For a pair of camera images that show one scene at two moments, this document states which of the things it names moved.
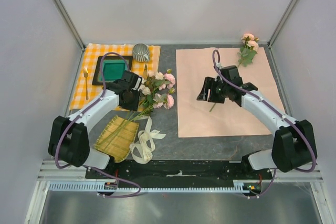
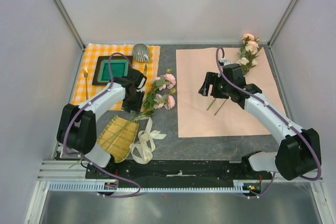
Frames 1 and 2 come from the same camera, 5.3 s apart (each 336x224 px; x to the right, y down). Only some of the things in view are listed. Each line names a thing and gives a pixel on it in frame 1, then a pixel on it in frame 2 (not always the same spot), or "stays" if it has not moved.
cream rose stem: x=146 y=90 to x=245 y=64
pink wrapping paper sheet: x=205 y=118 stays
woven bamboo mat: x=117 y=137 stays
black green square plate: x=113 y=67 stays
